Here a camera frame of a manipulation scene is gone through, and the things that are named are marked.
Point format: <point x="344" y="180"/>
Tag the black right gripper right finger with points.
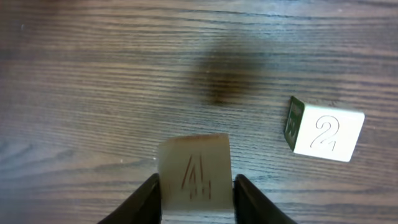
<point x="251" y="206"/>

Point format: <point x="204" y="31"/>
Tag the cow picture number 2 block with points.
<point x="323" y="129"/>

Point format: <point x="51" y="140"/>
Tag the red Q wooden block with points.
<point x="195" y="173"/>

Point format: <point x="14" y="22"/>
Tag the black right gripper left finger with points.
<point x="142" y="207"/>

